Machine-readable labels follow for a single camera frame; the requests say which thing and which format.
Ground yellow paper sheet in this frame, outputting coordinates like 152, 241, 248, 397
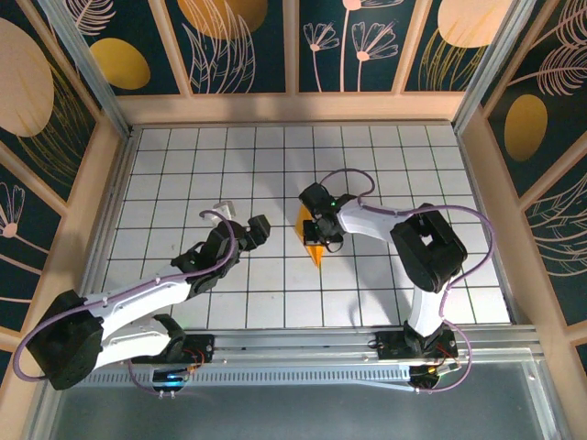
293, 204, 328, 270

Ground grey metal sheet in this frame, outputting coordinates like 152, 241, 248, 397
27, 361, 570, 440

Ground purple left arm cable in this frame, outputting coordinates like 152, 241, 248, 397
13, 209, 239, 396

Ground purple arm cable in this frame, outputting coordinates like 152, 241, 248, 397
318, 168, 495, 395
13, 209, 239, 396

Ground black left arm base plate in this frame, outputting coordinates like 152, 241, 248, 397
153, 333, 216, 365

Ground aluminium mounting rail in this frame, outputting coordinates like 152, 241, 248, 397
45, 324, 547, 368

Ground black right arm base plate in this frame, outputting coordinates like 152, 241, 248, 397
374, 330, 460, 362

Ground slotted grey cable duct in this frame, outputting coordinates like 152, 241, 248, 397
63, 366, 416, 389

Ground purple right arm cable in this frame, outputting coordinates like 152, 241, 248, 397
318, 168, 495, 395

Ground aluminium frame post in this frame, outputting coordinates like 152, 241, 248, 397
39, 0, 135, 138
451, 0, 538, 132

